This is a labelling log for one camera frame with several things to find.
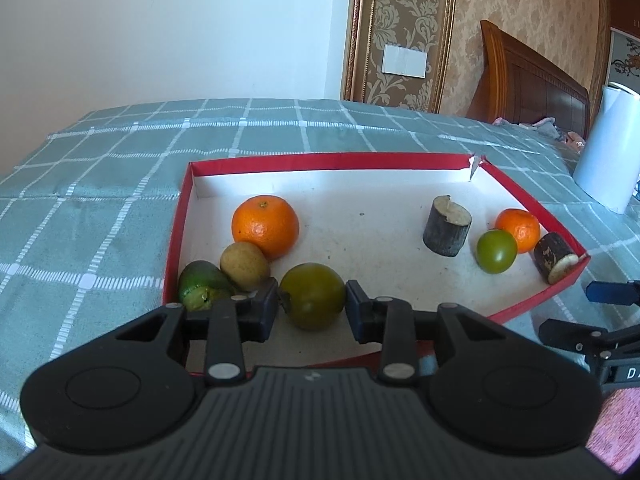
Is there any framed wall picture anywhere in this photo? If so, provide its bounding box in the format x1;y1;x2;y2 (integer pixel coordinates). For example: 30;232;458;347
595;25;640;98

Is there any dark sugarcane piece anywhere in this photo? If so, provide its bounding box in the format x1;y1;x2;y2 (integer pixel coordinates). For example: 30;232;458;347
423;195;473;258

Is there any green checked bed sheet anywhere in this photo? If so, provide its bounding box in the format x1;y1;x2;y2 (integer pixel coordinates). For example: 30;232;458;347
0;97;640;461

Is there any pink clothing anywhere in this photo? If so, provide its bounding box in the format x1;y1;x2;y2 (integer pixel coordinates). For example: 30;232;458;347
492;116;588;150

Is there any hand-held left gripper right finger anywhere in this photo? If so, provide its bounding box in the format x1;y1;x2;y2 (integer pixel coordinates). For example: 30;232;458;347
345;280;513;387

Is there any white kettle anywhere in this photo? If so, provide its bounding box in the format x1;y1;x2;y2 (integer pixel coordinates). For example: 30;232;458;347
572;82;640;215

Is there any pink towel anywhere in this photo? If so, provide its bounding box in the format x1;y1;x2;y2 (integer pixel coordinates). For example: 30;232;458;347
585;387;640;476

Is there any large orange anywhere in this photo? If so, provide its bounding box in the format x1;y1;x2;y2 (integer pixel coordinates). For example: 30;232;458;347
231;195;301;260

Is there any brown round fruit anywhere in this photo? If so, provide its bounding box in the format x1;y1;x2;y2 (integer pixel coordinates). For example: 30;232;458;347
220;241;271;292

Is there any olive green tomato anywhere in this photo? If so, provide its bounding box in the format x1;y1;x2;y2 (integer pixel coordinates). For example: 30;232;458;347
278;262;347;331

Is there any wooden headboard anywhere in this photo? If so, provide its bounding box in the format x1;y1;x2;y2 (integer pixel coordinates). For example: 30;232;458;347
467;20;592;141

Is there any red-rimmed white tray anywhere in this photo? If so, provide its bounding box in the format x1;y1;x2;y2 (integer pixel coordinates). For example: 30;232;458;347
162;152;591;376

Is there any green avocado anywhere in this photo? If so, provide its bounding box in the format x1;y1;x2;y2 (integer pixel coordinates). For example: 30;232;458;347
178;260;236;311

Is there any reddish brown sugarcane piece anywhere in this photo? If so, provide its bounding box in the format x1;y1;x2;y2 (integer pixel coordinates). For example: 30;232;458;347
533;232;580;286

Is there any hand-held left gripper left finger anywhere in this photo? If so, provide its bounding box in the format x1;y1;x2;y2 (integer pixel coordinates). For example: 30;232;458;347
117;277;280;387

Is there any gold framed wall panel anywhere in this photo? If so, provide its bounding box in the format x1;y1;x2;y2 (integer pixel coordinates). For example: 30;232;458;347
341;0;460;113

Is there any small orange mandarin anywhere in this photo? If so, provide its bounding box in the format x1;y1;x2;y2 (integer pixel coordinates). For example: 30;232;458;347
495;208;542;254

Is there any white wall switch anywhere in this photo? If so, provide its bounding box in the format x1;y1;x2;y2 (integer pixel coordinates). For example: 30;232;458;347
381;44;429;79

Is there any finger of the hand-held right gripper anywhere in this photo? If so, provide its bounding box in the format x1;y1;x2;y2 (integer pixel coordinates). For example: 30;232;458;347
539;319;610;357
586;280;640;307

